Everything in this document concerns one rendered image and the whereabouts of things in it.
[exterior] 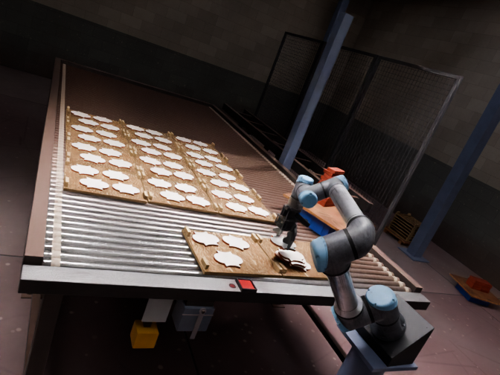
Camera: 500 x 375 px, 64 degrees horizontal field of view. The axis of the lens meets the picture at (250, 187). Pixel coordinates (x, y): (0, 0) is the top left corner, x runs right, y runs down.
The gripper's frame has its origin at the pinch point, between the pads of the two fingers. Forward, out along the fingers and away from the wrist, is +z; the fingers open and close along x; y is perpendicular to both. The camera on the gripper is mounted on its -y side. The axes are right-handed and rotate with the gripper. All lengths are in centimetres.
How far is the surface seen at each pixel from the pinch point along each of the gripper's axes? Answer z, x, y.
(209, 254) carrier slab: 11.3, -3.6, 35.1
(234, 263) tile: 10.4, 4.1, 25.8
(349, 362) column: 32, 47, -23
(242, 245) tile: 10.7, -13.0, 13.5
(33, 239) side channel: 8, -3, 107
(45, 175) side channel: 8, -62, 103
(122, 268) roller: 12, 7, 76
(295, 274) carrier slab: 12.4, 8.8, -7.2
